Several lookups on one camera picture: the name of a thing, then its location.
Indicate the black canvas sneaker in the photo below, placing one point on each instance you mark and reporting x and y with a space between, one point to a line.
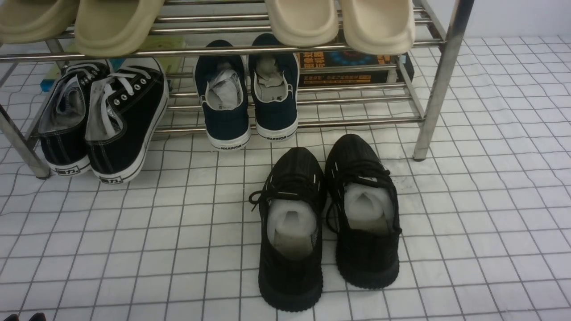
62 124
125 108

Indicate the metal shoe rack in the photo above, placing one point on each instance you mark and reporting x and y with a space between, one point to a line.
449 45

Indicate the black knit sneaker left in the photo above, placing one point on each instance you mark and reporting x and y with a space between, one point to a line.
291 204

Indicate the black knit sneaker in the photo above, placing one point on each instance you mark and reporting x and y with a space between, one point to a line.
291 204
363 214

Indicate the navy Warrior sneaker right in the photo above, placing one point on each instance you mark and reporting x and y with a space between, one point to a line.
274 85

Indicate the navy warrior sneaker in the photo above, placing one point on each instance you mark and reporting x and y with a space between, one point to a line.
274 85
220 85

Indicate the black knit sneaker right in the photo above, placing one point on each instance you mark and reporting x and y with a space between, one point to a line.
363 214

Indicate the navy Warrior sneaker left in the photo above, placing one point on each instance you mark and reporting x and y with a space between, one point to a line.
220 85

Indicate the dark printed box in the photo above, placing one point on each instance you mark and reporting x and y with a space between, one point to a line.
348 69

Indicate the cream slipper left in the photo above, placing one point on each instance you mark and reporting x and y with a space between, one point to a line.
303 23

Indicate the cream slipper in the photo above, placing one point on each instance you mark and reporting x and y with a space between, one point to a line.
379 27
303 23

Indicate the cream slipper right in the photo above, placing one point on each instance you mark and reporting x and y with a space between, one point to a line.
379 27

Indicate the olive green slipper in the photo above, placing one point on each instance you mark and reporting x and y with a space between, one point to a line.
28 21
112 28

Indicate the olive green slipper far left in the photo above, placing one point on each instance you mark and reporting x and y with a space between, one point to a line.
28 21

